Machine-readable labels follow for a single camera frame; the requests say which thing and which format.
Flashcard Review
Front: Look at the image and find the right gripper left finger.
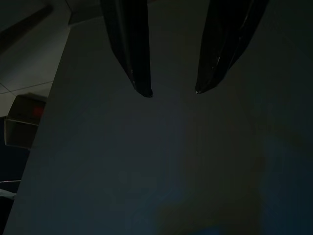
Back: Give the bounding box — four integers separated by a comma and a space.
100, 0, 154, 98

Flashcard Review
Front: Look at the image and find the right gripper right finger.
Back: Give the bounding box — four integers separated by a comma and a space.
195, 0, 269, 95

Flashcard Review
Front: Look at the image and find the slanted wooden table leg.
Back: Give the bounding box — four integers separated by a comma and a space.
0, 4, 54, 51

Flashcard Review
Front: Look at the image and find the white standing board panel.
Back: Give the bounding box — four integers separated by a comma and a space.
7, 0, 313, 235

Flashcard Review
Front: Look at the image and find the open cardboard box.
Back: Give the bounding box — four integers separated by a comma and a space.
3, 94, 47, 149

